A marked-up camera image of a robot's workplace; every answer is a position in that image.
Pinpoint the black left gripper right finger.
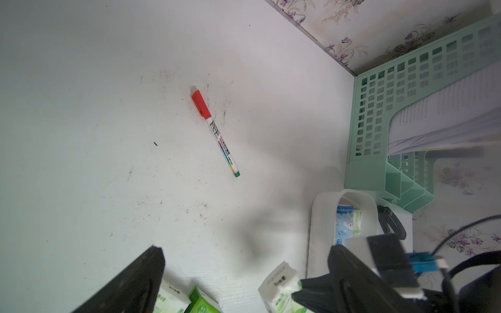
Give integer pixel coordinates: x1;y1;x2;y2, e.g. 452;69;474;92
326;245;415;312

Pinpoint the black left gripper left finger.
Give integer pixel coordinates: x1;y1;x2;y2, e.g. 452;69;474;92
74;246;165;313

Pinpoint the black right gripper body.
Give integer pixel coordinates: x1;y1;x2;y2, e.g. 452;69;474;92
292;273;344;312

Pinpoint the green tissue pack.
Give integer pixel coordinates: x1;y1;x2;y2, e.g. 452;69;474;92
153;280;190;313
184;286;223;313
258;262;309;313
352;209;363;235

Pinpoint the blue tissue pack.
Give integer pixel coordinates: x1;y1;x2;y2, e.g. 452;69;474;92
335;206;354;245

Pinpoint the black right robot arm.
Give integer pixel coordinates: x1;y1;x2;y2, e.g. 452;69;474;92
292;246;500;312

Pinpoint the white plastic storage box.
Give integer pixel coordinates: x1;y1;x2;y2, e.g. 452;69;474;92
306;189;413;278

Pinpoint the green plastic file organizer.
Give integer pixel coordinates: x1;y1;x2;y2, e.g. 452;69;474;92
344;14;500;213

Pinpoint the red capped marker pen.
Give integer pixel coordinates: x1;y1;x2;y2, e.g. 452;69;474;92
191;89;240;177

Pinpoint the white paper stack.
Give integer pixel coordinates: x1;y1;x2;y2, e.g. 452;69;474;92
388;61;500;155

